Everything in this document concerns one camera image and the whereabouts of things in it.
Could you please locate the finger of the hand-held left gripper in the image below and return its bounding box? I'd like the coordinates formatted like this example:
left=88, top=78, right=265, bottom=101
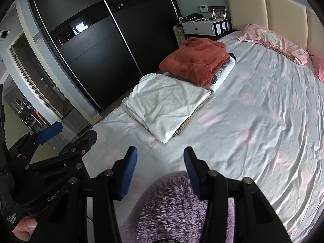
left=9, top=121, right=63, bottom=165
left=24, top=130, right=98, bottom=183

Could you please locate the beige padded headboard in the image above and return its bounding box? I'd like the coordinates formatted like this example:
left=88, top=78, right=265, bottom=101
left=224, top=0, right=322, bottom=59

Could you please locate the white wrinkled garment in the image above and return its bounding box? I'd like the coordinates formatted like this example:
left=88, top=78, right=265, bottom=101
left=123, top=73, right=212, bottom=143

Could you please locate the person's left hand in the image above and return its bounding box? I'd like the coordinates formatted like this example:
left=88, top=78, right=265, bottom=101
left=12, top=215, right=39, bottom=240

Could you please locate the dark pink pillow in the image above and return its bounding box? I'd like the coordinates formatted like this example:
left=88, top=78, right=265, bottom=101
left=309, top=54, right=324, bottom=83

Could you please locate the orange fleece blanket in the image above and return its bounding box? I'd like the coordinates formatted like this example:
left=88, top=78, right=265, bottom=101
left=159, top=37, right=227, bottom=87

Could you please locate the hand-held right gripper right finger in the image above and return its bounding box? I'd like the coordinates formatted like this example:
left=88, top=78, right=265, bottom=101
left=183, top=147, right=289, bottom=243

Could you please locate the purple fuzzy sleeve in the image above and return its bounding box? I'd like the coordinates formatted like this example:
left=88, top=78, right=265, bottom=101
left=133, top=171, right=236, bottom=243

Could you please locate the pink-dotted bedsheet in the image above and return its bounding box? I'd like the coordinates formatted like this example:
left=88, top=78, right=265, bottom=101
left=92, top=30, right=324, bottom=243

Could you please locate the light pink pillow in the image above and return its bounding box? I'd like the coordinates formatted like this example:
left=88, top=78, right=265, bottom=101
left=237, top=24, right=309, bottom=66

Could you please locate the picture frame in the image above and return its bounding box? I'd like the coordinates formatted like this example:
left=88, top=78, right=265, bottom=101
left=212, top=8, right=226, bottom=20

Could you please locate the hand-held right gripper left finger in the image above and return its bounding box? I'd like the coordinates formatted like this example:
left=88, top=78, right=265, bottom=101
left=29, top=146, right=138, bottom=243

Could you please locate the white folded towel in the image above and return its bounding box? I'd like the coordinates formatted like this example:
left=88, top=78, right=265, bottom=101
left=209, top=58, right=236, bottom=94

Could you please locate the black sliding wardrobe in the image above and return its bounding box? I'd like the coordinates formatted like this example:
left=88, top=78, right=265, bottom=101
left=27, top=0, right=181, bottom=113

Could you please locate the floral cloth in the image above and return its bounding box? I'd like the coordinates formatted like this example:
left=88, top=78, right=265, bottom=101
left=211, top=64, right=229, bottom=84

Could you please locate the beige ribbed knit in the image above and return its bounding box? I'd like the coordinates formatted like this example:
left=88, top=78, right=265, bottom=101
left=173, top=101, right=203, bottom=138

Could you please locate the white black nightstand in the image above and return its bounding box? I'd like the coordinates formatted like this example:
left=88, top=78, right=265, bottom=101
left=173, top=18, right=233, bottom=42

